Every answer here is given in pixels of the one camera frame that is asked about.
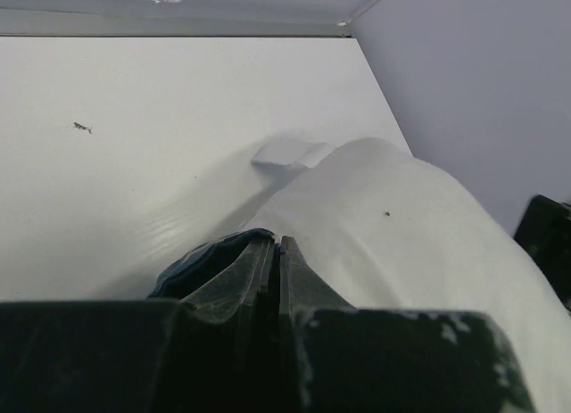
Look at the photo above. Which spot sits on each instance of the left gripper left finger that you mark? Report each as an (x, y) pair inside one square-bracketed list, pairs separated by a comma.
[(228, 357)]

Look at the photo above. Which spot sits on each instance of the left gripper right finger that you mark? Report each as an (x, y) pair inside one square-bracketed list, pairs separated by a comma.
[(316, 329)]

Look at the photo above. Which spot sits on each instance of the dark blue embroidered pillowcase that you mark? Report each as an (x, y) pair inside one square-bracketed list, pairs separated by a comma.
[(199, 266)]

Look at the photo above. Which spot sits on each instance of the white pillow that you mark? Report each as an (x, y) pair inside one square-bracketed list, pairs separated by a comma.
[(387, 230)]

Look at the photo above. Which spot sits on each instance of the aluminium frame rail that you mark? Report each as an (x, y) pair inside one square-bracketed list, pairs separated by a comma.
[(181, 18)]

